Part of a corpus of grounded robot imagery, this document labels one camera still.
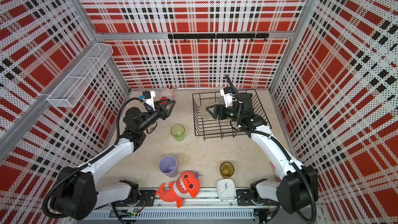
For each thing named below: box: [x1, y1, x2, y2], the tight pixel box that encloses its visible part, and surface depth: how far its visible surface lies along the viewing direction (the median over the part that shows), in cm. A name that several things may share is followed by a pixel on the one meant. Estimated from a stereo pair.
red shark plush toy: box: [155, 171, 201, 208], surface depth 72 cm
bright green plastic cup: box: [170, 123, 186, 142], surface depth 92 cm
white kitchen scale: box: [216, 178, 236, 202], surface depth 76 cm
